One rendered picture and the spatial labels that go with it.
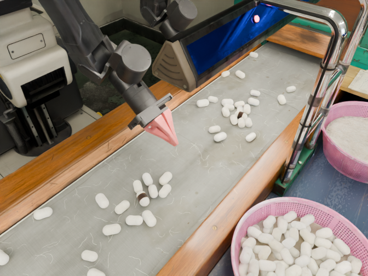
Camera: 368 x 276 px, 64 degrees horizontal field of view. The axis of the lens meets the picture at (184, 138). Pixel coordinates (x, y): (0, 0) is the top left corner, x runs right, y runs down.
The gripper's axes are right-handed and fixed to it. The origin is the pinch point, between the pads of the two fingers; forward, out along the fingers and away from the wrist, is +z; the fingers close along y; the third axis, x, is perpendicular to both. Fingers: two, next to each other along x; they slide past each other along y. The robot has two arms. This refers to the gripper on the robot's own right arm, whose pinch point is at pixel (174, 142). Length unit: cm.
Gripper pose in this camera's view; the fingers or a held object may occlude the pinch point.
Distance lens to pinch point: 64.4
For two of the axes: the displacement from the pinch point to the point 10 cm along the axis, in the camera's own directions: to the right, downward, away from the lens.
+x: -4.5, 2.8, 8.5
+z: 6.1, 7.9, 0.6
